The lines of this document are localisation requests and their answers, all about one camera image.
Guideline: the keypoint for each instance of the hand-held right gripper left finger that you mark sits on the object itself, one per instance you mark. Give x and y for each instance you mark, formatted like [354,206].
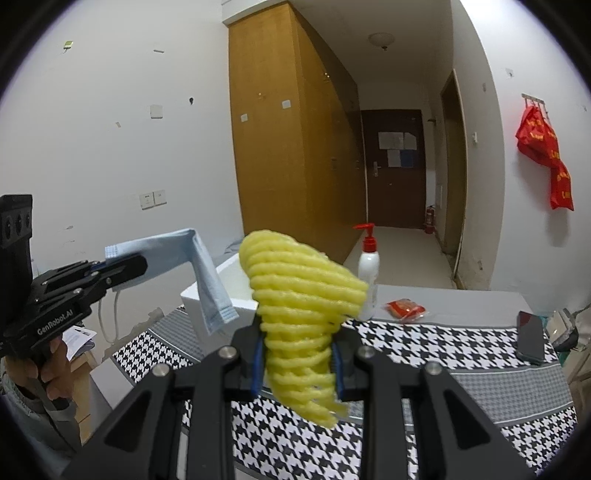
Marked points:
[257,369]

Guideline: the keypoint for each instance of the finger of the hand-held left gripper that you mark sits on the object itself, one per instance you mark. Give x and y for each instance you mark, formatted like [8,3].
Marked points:
[90,267]
[129,270]

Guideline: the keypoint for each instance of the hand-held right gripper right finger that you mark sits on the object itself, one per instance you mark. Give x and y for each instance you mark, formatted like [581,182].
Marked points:
[338,374]

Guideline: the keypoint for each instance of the white foam box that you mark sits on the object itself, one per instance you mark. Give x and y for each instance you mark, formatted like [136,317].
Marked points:
[217,345]

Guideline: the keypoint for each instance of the yellow foam net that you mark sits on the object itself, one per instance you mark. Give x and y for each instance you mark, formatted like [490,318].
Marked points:
[295,314]

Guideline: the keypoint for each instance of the blue face mask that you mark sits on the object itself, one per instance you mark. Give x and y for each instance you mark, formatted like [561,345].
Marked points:
[203,286]

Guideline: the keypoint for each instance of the person's left forearm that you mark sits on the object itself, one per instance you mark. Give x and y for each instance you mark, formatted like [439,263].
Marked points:
[32,420]

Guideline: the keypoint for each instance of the person's left hand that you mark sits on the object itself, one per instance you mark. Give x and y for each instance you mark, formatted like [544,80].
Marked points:
[57,374]

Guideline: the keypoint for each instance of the white paper booklet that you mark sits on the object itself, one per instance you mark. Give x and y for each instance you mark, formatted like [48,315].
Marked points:
[81,341]

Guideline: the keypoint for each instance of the red snack packet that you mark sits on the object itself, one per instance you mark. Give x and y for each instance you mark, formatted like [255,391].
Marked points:
[406,310]

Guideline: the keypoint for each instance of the white pump bottle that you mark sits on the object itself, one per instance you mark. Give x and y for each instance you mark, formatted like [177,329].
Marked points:
[369,267]

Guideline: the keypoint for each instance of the red fire extinguisher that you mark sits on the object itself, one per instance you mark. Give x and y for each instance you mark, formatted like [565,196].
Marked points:
[430,221]

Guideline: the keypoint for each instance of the brown door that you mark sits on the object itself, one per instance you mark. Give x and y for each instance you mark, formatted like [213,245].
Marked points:
[397,194]

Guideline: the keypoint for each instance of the black phone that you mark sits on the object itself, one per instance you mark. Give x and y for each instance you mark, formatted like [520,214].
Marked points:
[531,337]

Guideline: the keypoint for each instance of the wooden wardrobe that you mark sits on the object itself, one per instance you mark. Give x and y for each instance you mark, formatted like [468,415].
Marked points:
[286,138]

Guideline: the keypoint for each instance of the white door notice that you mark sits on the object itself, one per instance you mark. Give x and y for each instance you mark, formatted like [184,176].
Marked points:
[410,140]
[391,140]
[393,158]

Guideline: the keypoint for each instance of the blue door notice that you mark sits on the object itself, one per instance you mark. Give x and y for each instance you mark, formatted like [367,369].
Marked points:
[406,157]

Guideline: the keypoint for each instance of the wooden side door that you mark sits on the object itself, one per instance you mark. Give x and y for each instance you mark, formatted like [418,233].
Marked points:
[455,175]

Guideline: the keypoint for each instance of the red hanging cloth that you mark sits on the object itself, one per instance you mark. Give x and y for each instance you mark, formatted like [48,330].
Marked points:
[545,147]

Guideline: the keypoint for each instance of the ceiling lamp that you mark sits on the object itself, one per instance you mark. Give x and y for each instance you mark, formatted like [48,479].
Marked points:
[381,39]

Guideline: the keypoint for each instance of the white wall socket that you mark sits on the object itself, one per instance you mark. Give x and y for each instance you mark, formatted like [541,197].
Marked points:
[147,201]

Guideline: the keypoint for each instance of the white wall switch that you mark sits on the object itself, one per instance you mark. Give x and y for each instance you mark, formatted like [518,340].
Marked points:
[156,111]
[159,197]

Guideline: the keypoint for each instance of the wall hook rack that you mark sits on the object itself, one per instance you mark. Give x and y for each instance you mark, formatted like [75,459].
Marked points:
[535,100]

